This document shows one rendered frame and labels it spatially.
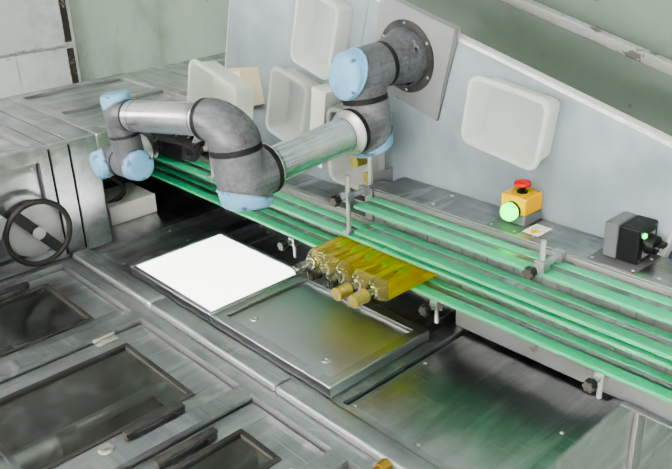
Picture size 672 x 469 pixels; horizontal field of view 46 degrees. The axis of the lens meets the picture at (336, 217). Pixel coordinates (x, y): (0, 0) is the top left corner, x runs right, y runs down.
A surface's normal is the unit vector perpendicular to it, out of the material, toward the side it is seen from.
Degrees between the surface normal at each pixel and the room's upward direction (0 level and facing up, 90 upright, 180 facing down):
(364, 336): 90
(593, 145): 0
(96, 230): 90
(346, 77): 5
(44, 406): 90
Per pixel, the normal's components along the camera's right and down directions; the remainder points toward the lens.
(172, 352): -0.04, -0.92
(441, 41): -0.74, 0.34
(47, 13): 0.69, 0.26
